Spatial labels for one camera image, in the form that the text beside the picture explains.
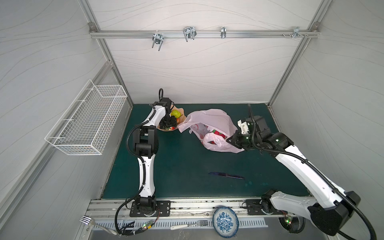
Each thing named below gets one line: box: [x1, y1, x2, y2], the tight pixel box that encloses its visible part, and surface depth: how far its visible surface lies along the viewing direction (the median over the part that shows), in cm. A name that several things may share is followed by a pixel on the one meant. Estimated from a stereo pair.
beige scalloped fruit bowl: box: [156, 105, 186, 132], surface depth 100 cm
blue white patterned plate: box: [212, 206, 239, 239], surface depth 70 cm
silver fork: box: [79, 216, 117, 236], surface depth 70 cm
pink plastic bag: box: [177, 108, 245, 154], surface depth 84 cm
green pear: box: [171, 109, 181, 119], surface depth 109 cm
